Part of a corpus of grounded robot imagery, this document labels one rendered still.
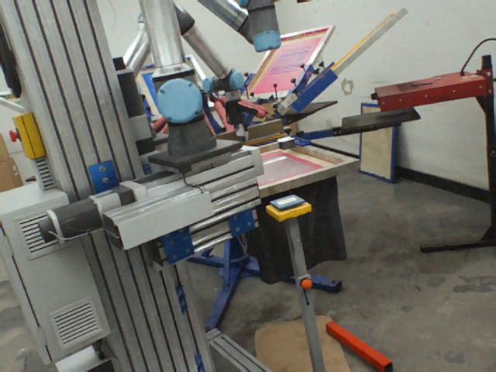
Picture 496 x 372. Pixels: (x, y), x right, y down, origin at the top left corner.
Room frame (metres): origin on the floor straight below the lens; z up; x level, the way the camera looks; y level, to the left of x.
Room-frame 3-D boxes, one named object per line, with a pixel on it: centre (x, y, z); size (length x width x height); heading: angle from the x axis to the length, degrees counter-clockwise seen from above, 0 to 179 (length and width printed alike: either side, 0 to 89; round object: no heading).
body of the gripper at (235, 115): (2.41, 0.01, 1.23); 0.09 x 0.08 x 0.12; 106
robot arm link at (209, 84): (2.34, 0.07, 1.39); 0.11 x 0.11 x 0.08; 40
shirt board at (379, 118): (3.09, -0.43, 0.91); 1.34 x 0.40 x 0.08; 76
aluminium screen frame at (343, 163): (2.24, -0.07, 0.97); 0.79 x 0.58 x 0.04; 16
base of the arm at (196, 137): (1.47, 0.15, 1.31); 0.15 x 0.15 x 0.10
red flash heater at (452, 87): (2.90, -1.16, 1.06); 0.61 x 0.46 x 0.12; 76
